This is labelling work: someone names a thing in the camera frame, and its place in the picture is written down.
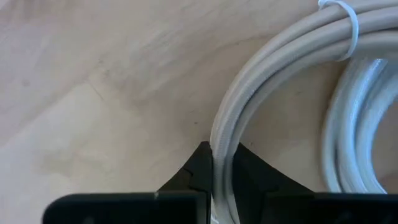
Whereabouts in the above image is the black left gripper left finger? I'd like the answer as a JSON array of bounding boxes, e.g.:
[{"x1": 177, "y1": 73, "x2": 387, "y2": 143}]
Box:
[{"x1": 42, "y1": 141, "x2": 214, "y2": 224}]

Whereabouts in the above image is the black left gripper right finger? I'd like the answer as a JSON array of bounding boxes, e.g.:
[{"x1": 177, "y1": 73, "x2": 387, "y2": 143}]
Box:
[{"x1": 232, "y1": 142, "x2": 398, "y2": 224}]

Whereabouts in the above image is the beige network cable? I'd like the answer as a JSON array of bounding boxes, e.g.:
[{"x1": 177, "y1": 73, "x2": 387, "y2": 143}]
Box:
[{"x1": 210, "y1": 0, "x2": 398, "y2": 224}]

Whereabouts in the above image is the white network cable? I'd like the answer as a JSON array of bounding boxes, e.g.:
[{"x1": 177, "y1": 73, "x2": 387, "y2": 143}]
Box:
[{"x1": 322, "y1": 57, "x2": 398, "y2": 195}]

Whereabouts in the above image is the white cable tie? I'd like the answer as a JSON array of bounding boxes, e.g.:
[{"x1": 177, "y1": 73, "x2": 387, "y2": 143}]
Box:
[{"x1": 317, "y1": 0, "x2": 360, "y2": 62}]

